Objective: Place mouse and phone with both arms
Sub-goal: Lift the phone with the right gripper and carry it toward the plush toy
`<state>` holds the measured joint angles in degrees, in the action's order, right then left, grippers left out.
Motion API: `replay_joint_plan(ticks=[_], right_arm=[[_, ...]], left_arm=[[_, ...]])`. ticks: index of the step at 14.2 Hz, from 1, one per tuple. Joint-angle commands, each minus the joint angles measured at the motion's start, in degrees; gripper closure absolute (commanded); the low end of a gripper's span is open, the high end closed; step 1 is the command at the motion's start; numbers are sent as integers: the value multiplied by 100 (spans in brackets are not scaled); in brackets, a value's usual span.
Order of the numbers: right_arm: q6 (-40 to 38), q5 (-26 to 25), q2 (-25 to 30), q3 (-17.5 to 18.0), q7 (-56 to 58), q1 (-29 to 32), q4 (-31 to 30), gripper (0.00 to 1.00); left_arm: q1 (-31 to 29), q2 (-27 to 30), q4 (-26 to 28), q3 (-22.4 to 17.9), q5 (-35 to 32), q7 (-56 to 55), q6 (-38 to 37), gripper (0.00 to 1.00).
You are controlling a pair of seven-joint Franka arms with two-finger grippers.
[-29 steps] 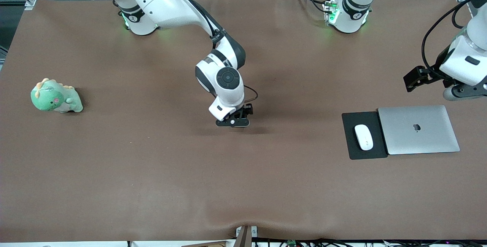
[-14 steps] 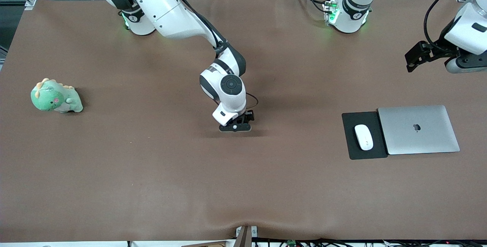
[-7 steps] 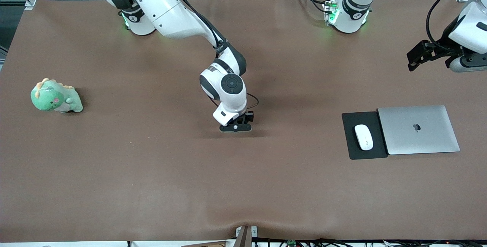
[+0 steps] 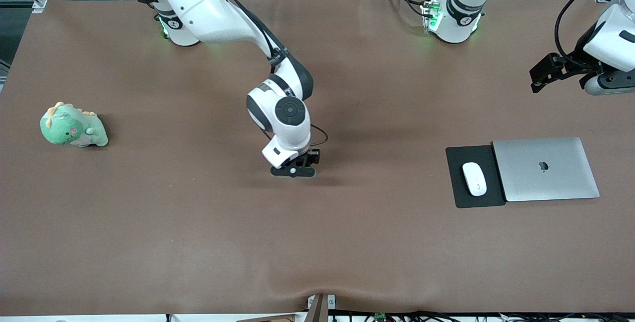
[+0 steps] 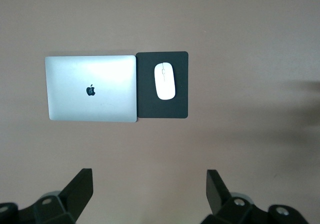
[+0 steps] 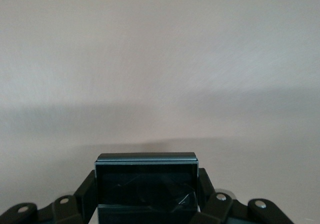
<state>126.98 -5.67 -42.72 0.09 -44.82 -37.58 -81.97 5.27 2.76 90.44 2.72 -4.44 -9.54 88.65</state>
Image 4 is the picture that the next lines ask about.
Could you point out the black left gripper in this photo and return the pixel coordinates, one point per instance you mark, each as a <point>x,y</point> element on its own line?
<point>572,60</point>

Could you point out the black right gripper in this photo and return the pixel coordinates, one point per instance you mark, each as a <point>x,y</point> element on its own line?
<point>312,155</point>

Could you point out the white computer mouse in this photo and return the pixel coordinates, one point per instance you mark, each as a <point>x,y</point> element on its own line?
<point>474,179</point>

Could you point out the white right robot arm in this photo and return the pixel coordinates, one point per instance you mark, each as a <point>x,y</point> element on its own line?
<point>198,4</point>

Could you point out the black mouse pad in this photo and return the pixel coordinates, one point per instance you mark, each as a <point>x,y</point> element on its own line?
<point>454,183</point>

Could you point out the brown table cover mat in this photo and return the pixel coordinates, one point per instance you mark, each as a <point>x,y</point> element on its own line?
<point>317,237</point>

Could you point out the silver closed laptop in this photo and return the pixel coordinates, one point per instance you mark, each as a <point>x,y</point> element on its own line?
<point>545,168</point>

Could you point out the green dinosaur plush toy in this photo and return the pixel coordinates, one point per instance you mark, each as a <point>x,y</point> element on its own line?
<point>69,128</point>

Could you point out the metal and wood bracket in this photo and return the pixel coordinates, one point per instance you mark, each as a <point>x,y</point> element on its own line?
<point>317,309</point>

